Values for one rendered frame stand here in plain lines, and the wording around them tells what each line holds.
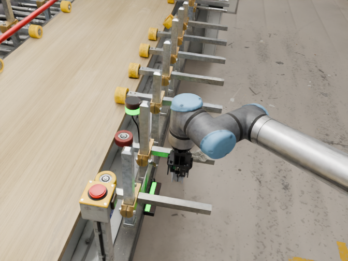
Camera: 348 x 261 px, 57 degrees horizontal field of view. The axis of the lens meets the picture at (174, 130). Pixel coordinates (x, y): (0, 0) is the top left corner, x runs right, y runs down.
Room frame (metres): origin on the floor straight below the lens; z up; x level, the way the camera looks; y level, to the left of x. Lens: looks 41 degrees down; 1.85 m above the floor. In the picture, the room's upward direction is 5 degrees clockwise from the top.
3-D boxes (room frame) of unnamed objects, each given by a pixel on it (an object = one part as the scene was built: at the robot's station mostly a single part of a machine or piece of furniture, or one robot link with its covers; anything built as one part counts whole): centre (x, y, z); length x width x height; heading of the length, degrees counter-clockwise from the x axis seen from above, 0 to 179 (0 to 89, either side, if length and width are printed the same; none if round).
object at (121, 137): (1.03, 0.22, 0.85); 0.08 x 0.08 x 0.11
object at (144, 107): (0.98, 0.12, 0.89); 0.04 x 0.04 x 0.48; 84
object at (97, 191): (0.47, 0.17, 1.22); 0.04 x 0.04 x 0.02
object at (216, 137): (0.68, -0.11, 1.27); 0.12 x 0.12 x 0.09; 38
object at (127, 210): (0.76, 0.14, 0.83); 0.14 x 0.06 x 0.05; 174
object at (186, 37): (2.01, -0.04, 0.95); 0.50 x 0.04 x 0.04; 84
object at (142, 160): (1.00, 0.12, 0.85); 0.14 x 0.06 x 0.05; 174
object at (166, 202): (0.76, 0.05, 0.82); 0.44 x 0.03 x 0.04; 84
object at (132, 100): (0.99, 0.17, 1.03); 0.06 x 0.06 x 0.22; 84
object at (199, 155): (1.00, -0.12, 0.87); 0.09 x 0.07 x 0.02; 84
